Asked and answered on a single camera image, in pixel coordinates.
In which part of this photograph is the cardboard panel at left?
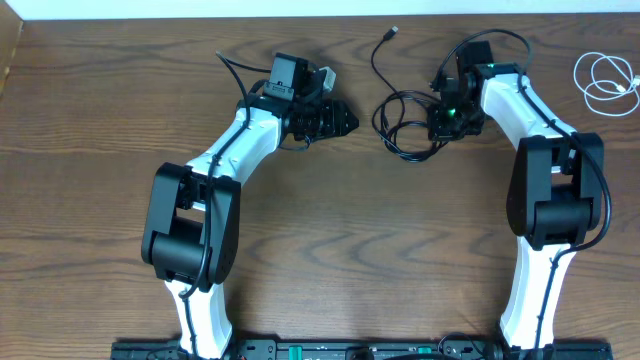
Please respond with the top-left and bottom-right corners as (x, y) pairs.
(0, 0), (24, 93)

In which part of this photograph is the black left camera cable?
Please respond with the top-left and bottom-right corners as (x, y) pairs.
(177, 49), (274, 360)

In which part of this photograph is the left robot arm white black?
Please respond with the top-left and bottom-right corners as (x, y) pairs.
(141, 53), (359, 359)

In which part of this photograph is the black right camera cable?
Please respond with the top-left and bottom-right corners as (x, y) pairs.
(430, 28), (613, 351)

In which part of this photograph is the black USB cable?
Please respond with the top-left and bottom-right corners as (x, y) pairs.
(370, 26), (449, 164)

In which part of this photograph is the black camera cable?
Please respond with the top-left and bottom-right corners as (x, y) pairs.
(177, 49), (274, 360)
(430, 28), (613, 351)

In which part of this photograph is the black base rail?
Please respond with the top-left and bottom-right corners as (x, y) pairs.
(108, 333), (614, 360)

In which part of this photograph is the white USB cable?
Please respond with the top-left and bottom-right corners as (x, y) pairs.
(573, 49), (640, 117)

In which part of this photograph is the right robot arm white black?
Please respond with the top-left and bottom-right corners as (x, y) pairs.
(429, 40), (611, 359)

